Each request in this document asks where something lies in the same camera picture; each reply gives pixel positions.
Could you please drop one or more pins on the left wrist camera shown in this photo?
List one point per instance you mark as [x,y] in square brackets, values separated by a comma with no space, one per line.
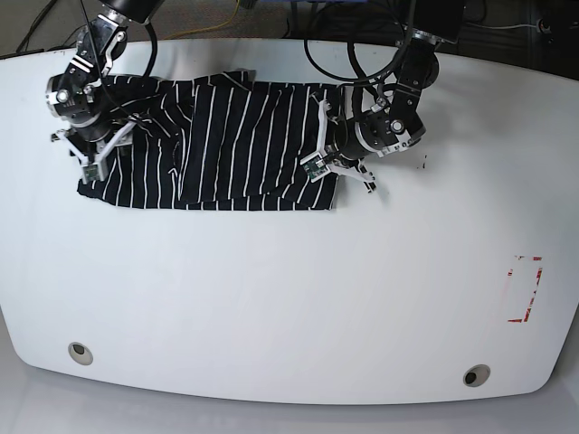
[315,167]

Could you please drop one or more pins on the table cable grommet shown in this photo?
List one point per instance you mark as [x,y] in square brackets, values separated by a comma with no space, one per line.
[80,354]
[476,375]

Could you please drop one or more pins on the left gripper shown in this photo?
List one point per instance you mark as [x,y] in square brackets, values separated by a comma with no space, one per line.
[340,145]

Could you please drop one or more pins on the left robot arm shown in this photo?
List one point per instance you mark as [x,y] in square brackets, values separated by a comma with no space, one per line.
[384,104]

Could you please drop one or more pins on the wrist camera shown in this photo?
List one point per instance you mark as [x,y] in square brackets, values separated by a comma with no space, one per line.
[315,167]
[95,172]

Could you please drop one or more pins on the left table cable grommet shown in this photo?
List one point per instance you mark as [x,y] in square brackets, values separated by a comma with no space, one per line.
[80,354]

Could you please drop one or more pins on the black white striped t-shirt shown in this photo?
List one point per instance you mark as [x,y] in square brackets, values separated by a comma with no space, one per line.
[218,143]

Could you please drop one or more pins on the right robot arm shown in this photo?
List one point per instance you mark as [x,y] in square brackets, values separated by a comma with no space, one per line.
[80,96]

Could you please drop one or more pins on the right table cable grommet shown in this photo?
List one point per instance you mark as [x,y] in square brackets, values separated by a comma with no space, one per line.
[476,375]

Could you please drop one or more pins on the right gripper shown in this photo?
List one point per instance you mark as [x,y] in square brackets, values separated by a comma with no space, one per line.
[91,140]

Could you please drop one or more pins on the red tape rectangle marking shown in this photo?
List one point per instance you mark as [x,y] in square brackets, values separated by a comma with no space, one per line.
[523,281]

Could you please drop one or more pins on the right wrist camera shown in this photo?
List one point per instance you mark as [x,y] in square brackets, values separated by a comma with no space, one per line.
[95,172]

